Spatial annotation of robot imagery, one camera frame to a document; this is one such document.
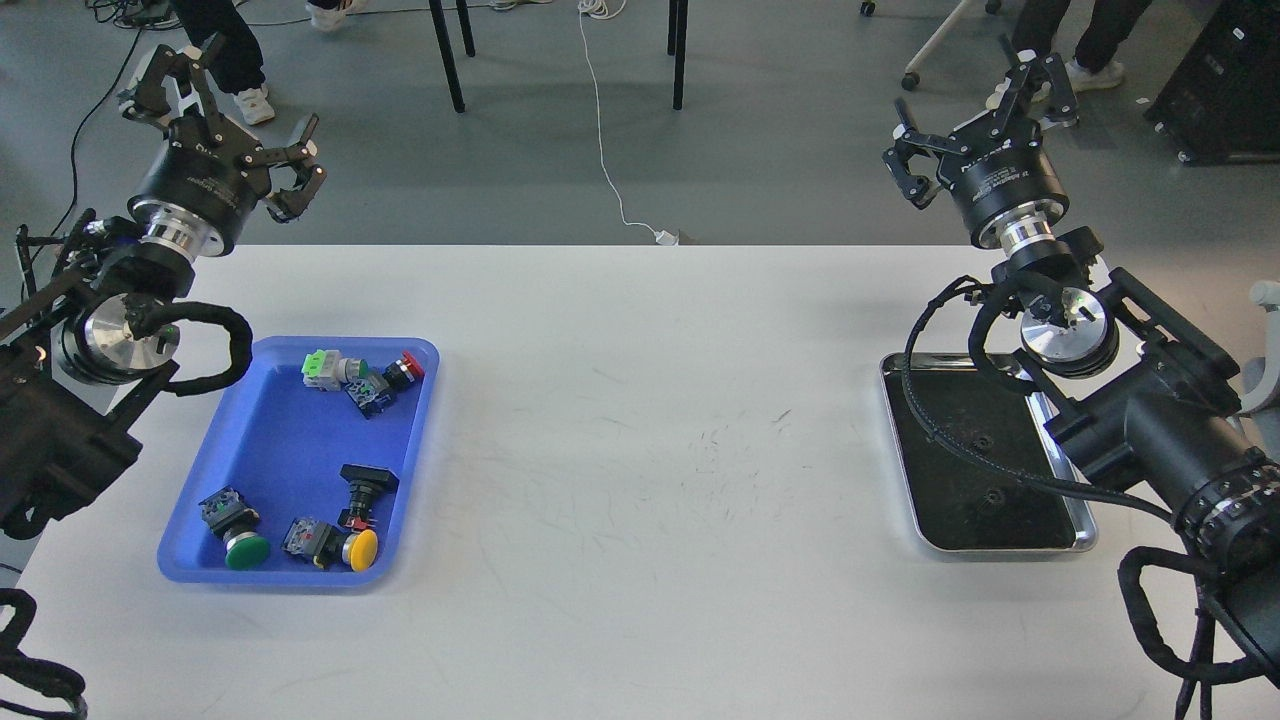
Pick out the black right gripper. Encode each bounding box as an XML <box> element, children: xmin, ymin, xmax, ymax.
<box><xmin>882</xmin><ymin>35</ymin><xmax>1082</xmax><ymax>249</ymax></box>

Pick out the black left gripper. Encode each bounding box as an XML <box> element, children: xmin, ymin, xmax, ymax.
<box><xmin>116</xmin><ymin>33</ymin><xmax>328</xmax><ymax>259</ymax></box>

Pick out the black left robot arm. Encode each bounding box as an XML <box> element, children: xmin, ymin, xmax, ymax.
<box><xmin>1</xmin><ymin>35</ymin><xmax>326</xmax><ymax>541</ymax></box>

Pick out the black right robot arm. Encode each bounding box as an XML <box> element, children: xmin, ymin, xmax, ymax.
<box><xmin>882</xmin><ymin>51</ymin><xmax>1277</xmax><ymax>719</ymax></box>

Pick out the person legs left background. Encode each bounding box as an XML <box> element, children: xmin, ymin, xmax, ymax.
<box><xmin>165</xmin><ymin>0</ymin><xmax>366</xmax><ymax>127</ymax></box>

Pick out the person legs background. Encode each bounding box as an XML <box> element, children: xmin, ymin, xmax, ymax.
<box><xmin>1012</xmin><ymin>1</ymin><xmax>1152</xmax><ymax>94</ymax></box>
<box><xmin>165</xmin><ymin>0</ymin><xmax>366</xmax><ymax>127</ymax></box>

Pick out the white chair base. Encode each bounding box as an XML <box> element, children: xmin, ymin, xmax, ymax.
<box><xmin>900</xmin><ymin>1</ymin><xmax>1004</xmax><ymax>92</ymax></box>

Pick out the person legs right background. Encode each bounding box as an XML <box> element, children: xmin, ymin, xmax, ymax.
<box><xmin>1012</xmin><ymin>1</ymin><xmax>1152</xmax><ymax>94</ymax></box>

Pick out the black equipment case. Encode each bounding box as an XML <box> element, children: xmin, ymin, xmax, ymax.
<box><xmin>1144</xmin><ymin>1</ymin><xmax>1279</xmax><ymax>167</ymax></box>

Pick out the black table leg left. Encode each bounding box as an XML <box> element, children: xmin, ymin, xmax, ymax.
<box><xmin>428</xmin><ymin>0</ymin><xmax>476</xmax><ymax>114</ymax></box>

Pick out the black table leg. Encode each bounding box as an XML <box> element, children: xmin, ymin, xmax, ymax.
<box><xmin>666</xmin><ymin>0</ymin><xmax>690</xmax><ymax>111</ymax></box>
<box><xmin>428</xmin><ymin>0</ymin><xmax>476</xmax><ymax>114</ymax></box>

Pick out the black table leg right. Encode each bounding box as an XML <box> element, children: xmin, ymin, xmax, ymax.
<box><xmin>666</xmin><ymin>0</ymin><xmax>690</xmax><ymax>111</ymax></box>

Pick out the blue plastic tray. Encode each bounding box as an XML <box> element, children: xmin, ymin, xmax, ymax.
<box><xmin>156</xmin><ymin>336</ymin><xmax>440</xmax><ymax>588</ymax></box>

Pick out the silver metal tray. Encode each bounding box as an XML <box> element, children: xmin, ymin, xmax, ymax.
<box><xmin>879</xmin><ymin>352</ymin><xmax>1097</xmax><ymax>560</ymax></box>

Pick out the black floor cable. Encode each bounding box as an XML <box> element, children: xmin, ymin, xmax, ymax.
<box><xmin>20</xmin><ymin>0</ymin><xmax>251</xmax><ymax>301</ymax></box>

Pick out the green white push button switch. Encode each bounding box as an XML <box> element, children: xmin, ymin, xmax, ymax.
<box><xmin>301</xmin><ymin>348</ymin><xmax>369</xmax><ymax>391</ymax></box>

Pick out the red push button switch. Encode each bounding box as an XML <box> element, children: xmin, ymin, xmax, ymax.
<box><xmin>343</xmin><ymin>351</ymin><xmax>426</xmax><ymax>419</ymax></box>

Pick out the black square push button switch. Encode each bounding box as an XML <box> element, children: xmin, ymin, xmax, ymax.
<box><xmin>338</xmin><ymin>462</ymin><xmax>401</xmax><ymax>530</ymax></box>

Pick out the green round push button switch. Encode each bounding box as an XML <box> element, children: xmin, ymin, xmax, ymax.
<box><xmin>198</xmin><ymin>486</ymin><xmax>270</xmax><ymax>571</ymax></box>

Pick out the white cable on floor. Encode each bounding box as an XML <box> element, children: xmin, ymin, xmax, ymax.
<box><xmin>577</xmin><ymin>0</ymin><xmax>681</xmax><ymax>247</ymax></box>

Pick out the yellow round push button switch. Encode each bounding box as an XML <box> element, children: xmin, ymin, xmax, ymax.
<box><xmin>282</xmin><ymin>516</ymin><xmax>380</xmax><ymax>573</ymax></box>

